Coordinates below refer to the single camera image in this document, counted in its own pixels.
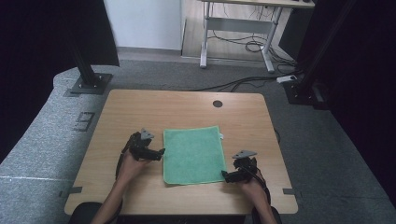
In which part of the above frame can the grey tape strip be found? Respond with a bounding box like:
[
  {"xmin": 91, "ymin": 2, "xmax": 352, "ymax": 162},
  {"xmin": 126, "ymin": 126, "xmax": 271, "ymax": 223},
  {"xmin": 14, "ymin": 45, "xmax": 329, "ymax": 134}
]
[
  {"xmin": 58, "ymin": 186, "xmax": 84, "ymax": 198},
  {"xmin": 282, "ymin": 187, "xmax": 303, "ymax": 198}
]

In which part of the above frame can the black metal stand slanted post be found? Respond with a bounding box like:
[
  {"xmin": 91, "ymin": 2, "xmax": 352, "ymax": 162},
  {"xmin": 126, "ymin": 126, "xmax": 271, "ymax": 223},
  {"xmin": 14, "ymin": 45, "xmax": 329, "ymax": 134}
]
[{"xmin": 284, "ymin": 0, "xmax": 358, "ymax": 110}]

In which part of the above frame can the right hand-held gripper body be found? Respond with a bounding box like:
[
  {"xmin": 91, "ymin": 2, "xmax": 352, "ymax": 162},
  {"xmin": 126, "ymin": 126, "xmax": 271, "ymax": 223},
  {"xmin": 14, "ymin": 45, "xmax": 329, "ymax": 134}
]
[{"xmin": 232, "ymin": 149, "xmax": 259, "ymax": 183}]

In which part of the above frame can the long black floor cable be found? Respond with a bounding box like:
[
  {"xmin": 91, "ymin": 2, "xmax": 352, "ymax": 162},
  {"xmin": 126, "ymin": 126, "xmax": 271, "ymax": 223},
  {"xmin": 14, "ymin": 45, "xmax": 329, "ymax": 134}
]
[{"xmin": 190, "ymin": 75, "xmax": 283, "ymax": 93}]

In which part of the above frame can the black curtain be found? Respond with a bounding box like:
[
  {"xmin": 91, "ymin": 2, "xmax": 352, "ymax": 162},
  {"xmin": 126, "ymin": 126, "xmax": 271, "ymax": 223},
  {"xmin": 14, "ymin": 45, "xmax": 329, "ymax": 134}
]
[
  {"xmin": 0, "ymin": 0, "xmax": 120, "ymax": 163},
  {"xmin": 295, "ymin": 0, "xmax": 396, "ymax": 208}
]

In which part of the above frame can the grey floor socket cover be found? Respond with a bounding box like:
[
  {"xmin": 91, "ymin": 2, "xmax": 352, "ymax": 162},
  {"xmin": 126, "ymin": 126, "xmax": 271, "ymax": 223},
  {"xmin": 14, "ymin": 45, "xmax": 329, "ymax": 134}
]
[{"xmin": 72, "ymin": 111, "xmax": 96, "ymax": 133}]

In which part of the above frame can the right hand-held gripper black cable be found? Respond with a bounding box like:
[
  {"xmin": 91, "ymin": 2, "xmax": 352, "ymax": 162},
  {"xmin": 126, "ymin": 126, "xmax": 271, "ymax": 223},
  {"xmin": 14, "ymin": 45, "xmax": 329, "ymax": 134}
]
[{"xmin": 247, "ymin": 166, "xmax": 273, "ymax": 208}]

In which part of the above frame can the black metal stand square base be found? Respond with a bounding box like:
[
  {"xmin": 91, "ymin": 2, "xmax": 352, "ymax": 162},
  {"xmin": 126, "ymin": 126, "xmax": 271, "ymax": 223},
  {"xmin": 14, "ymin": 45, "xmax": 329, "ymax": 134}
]
[{"xmin": 66, "ymin": 40, "xmax": 114, "ymax": 96}]

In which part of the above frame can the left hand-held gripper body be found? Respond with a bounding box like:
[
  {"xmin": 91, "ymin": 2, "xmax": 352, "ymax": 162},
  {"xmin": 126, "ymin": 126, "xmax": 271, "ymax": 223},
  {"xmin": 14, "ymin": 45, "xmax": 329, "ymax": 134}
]
[{"xmin": 125, "ymin": 128, "xmax": 157, "ymax": 162}]

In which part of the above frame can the dark cabinet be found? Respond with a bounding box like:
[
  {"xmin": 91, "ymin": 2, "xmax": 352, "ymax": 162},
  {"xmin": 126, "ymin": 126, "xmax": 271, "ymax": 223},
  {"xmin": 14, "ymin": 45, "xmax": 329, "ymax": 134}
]
[{"xmin": 277, "ymin": 7, "xmax": 310, "ymax": 61}]

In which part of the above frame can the tangle of black cables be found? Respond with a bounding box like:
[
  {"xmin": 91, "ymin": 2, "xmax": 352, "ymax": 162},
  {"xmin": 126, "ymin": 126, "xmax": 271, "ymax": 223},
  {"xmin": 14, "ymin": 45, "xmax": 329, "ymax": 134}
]
[{"xmin": 207, "ymin": 29, "xmax": 298, "ymax": 74}]

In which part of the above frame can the person's left hand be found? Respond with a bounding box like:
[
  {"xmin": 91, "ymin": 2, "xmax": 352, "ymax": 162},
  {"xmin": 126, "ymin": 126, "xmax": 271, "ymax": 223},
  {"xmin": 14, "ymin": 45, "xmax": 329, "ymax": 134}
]
[{"xmin": 117, "ymin": 150, "xmax": 150, "ymax": 188}]

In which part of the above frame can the white power strip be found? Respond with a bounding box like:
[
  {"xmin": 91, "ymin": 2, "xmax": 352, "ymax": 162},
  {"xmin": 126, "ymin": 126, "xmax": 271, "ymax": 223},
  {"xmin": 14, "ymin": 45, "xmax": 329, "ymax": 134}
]
[{"xmin": 276, "ymin": 74, "xmax": 299, "ymax": 85}]

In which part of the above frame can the hand-held gripper black cable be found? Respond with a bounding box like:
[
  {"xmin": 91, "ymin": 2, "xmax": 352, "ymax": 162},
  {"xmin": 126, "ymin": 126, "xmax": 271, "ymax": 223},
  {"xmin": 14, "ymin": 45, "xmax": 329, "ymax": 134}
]
[
  {"xmin": 106, "ymin": 136, "xmax": 134, "ymax": 224},
  {"xmin": 247, "ymin": 166, "xmax": 273, "ymax": 208}
]

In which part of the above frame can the green towel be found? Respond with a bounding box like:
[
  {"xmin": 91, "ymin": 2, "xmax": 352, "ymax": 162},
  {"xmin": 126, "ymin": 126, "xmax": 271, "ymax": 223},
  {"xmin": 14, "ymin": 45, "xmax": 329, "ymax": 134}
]
[{"xmin": 162, "ymin": 125, "xmax": 228, "ymax": 187}]

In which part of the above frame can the left hand-held gripper black cable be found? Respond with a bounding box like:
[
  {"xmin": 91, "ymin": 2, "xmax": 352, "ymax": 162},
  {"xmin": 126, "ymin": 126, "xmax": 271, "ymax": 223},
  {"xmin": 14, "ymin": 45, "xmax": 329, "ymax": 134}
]
[{"xmin": 106, "ymin": 136, "xmax": 134, "ymax": 224}]

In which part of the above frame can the person's right hand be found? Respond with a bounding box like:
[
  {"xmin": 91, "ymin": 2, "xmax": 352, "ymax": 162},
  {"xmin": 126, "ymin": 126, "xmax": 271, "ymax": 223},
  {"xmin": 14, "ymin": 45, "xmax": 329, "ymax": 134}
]
[{"xmin": 239, "ymin": 178, "xmax": 269, "ymax": 208}]

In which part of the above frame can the white metal frame desk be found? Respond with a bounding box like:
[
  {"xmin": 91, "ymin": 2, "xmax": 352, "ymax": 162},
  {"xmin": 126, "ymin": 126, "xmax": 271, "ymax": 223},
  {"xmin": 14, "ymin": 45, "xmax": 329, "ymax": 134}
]
[{"xmin": 199, "ymin": 0, "xmax": 316, "ymax": 75}]

